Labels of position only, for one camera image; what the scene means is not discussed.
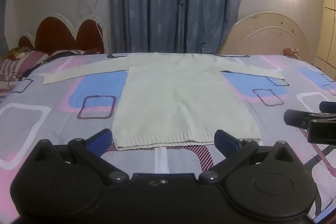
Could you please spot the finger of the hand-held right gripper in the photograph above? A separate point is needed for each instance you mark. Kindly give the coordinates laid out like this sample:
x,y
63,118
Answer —
x,y
328,106
298,117

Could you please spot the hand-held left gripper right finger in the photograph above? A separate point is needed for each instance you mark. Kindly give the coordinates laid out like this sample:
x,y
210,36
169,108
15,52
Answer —
x,y
226,141

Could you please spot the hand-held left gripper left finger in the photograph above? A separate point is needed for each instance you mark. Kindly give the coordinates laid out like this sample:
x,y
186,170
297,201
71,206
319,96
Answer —
x,y
101,139

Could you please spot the white knitted sweater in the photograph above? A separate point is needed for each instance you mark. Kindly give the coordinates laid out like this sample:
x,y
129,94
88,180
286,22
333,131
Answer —
x,y
181,100

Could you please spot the patterned bed sheet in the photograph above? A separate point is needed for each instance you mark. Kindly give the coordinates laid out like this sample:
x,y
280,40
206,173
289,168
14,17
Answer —
x,y
52,98

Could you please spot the orange printed cloth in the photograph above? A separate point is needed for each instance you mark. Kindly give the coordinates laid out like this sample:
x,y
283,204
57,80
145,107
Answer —
x,y
291,53

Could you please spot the cream rounded headboard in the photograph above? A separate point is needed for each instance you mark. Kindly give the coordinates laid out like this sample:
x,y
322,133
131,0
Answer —
x,y
267,37

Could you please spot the cream wardrobe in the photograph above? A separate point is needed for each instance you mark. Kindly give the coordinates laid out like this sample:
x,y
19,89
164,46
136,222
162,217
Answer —
x,y
328,16

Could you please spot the dark printed cloth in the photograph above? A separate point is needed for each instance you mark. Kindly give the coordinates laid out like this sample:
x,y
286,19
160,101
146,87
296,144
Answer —
x,y
76,51

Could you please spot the red scalloped headboard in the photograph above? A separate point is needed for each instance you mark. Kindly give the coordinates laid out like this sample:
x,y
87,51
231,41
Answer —
x,y
65,35

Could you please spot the striped pink pillow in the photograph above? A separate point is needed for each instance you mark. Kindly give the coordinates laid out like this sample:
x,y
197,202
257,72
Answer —
x,y
19,64

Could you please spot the yellow red printed cloth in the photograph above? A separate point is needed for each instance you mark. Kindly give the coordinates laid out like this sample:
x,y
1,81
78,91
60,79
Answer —
x,y
17,52

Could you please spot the blue curtain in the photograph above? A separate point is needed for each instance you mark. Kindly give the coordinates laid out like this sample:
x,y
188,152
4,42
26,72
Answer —
x,y
181,3
4,3

